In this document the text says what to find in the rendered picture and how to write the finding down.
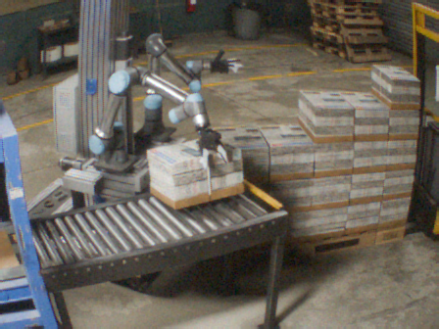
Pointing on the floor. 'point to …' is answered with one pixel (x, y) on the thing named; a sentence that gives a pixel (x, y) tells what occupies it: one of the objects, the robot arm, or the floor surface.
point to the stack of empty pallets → (333, 43)
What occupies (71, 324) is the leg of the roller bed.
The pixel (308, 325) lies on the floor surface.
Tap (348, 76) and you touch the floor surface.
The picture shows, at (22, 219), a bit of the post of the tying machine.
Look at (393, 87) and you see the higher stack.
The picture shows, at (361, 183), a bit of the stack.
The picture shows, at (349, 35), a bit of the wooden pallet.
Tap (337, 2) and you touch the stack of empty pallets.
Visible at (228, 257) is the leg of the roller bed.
